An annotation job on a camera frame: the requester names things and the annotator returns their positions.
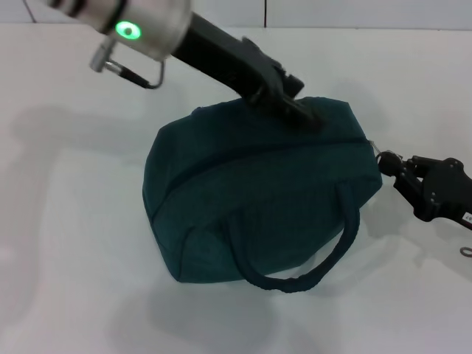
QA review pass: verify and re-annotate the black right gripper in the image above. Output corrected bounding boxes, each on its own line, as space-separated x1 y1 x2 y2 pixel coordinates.
378 150 472 232

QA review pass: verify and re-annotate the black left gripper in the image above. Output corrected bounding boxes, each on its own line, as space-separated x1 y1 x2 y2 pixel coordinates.
170 10 326 133

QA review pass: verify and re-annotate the dark blue insulated bag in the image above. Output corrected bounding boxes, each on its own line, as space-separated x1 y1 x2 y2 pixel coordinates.
142 96 384 295

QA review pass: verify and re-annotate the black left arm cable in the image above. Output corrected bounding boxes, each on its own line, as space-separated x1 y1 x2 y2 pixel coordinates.
106 60 166 91

